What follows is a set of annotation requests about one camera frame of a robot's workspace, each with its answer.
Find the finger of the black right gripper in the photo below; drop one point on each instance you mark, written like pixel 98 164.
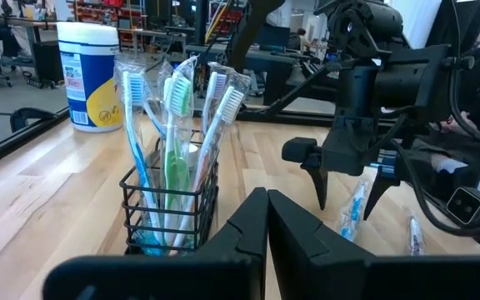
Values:
pixel 383 175
pixel 302 150

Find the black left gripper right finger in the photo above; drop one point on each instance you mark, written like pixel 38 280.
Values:
pixel 306 250

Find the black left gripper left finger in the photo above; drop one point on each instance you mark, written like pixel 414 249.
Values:
pixel 240 233

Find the purple toothbrush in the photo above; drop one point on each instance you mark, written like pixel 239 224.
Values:
pixel 415 233

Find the white packaged toothbrush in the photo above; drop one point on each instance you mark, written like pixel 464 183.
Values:
pixel 229 104

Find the green toothbrush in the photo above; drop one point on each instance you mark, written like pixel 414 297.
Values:
pixel 180 96

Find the Lysol wipes canister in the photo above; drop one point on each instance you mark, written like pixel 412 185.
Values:
pixel 86 83

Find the shelf rack with red bins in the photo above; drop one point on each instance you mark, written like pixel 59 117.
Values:
pixel 106 8

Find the black computer tower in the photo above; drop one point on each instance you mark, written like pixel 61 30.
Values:
pixel 48 62

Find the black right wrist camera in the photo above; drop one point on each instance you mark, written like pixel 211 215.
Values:
pixel 465 205

